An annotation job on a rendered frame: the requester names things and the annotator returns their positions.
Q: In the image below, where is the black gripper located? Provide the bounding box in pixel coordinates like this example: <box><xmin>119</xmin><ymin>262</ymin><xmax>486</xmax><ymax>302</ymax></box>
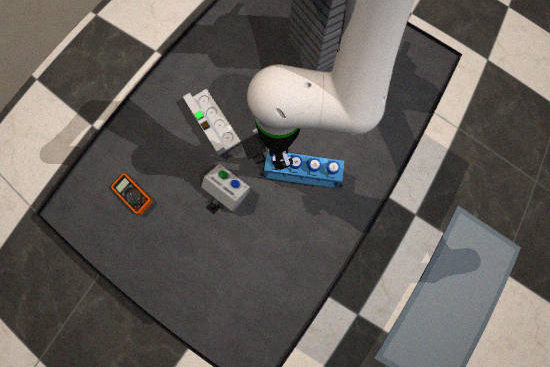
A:
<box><xmin>263</xmin><ymin>142</ymin><xmax>293</xmax><ymax>170</ymax></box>

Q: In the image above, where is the black table edge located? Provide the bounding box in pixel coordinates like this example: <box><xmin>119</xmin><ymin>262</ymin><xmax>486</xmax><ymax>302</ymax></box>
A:
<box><xmin>35</xmin><ymin>0</ymin><xmax>462</xmax><ymax>367</ymax></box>

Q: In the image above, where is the white button panel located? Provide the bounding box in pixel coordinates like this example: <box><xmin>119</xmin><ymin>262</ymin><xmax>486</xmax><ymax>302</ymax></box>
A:
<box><xmin>202</xmin><ymin>164</ymin><xmax>251</xmax><ymax>214</ymax></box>

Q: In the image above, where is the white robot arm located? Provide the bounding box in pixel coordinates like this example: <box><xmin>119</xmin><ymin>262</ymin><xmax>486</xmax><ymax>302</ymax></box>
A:
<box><xmin>241</xmin><ymin>0</ymin><xmax>415</xmax><ymax>164</ymax></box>

